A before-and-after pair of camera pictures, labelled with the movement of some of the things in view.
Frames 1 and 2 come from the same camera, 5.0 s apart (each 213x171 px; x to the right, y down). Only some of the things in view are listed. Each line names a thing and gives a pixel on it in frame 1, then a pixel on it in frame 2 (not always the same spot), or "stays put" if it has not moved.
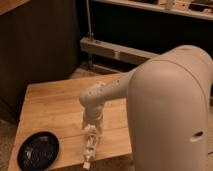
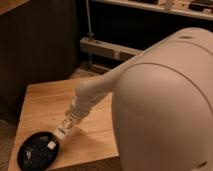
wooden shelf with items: x=195 y=8 stays put
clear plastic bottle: x=91 y=143 → x=67 y=123
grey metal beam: x=116 y=51 stays put
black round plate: x=38 y=151 stays put
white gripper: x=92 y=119 → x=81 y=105
